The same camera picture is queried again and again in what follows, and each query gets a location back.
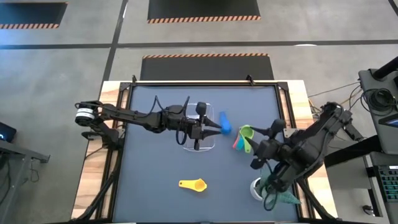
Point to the potted succulent in white pot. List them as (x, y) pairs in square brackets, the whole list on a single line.
[(255, 189)]

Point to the blue measuring cup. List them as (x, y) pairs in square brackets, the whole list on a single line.
[(224, 121)]

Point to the black device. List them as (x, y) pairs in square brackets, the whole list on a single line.
[(6, 132)]

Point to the black pole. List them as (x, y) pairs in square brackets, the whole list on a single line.
[(387, 67)]

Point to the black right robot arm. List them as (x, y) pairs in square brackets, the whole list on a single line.
[(317, 140)]

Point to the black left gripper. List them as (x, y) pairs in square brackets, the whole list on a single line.
[(192, 127)]

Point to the small dark floor object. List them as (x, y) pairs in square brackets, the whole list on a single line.
[(368, 210)]

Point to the black hazard-striped floor mat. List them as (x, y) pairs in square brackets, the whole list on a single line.
[(202, 68), (31, 14), (202, 9)]

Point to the dark tablet screen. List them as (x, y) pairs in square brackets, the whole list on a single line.
[(391, 121)]

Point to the black table frame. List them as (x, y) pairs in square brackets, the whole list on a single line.
[(283, 88)]

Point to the red measuring cup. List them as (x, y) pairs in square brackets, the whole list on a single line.
[(235, 144)]

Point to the teal measuring cup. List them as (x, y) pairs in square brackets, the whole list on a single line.
[(241, 144)]

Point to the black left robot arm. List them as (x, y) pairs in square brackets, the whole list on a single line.
[(130, 116)]

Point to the clear plastic basket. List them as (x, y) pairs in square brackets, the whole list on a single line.
[(209, 146)]

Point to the black frame clamp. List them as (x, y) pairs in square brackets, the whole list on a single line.
[(249, 79), (134, 79)]

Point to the lit keypad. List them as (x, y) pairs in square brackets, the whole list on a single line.
[(388, 183)]

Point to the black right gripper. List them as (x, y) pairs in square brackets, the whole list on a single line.
[(269, 149)]

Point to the black cart beam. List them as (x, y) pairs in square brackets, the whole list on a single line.
[(348, 154)]

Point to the green measuring cup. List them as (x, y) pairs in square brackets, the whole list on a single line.
[(247, 132)]

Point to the yellow measuring cup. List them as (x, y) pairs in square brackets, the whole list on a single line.
[(199, 185)]

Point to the grey desk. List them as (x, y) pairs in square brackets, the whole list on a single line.
[(12, 152)]

